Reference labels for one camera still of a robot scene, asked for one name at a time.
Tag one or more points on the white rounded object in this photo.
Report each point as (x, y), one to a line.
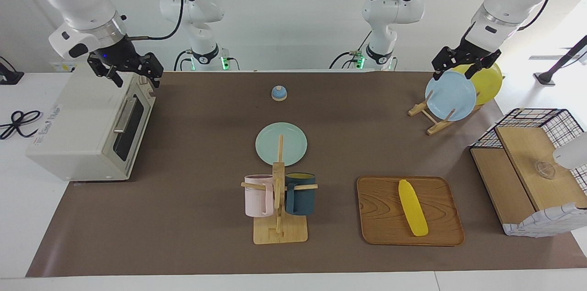
(573, 153)

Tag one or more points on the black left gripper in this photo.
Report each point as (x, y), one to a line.
(463, 55)

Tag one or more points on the dark teal mug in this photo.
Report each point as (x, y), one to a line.
(302, 199)

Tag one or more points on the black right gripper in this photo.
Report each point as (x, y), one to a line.
(121, 57)

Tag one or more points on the small blue bell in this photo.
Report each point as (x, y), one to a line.
(279, 93)

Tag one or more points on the white power strip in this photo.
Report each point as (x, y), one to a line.
(62, 67)

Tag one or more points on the black stand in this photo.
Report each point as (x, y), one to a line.
(545, 78)

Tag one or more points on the yellow corn cob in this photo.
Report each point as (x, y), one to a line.
(412, 208)

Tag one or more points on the wooden tray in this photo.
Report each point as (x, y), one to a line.
(380, 213)

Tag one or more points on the wooden step shelf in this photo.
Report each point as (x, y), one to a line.
(527, 153)

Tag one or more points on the white toaster oven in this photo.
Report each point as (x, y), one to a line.
(69, 126)

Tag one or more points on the white checkered cloth liner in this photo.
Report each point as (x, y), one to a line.
(541, 224)

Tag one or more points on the light blue plate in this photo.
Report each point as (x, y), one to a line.
(451, 98)

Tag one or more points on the wooden mug rack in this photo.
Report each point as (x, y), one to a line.
(279, 233)

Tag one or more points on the wooden plate rack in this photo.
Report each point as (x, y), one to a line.
(435, 128)

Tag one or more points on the black clamp device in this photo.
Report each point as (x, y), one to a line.
(9, 78)

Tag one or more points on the pink mug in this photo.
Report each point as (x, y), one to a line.
(257, 197)

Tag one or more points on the yellow plate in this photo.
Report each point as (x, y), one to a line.
(488, 85)

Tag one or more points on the small clear glass dish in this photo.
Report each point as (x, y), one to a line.
(545, 170)

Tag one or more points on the brown table mat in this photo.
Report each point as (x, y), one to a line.
(183, 236)

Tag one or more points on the mint green plate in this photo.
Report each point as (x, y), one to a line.
(293, 144)

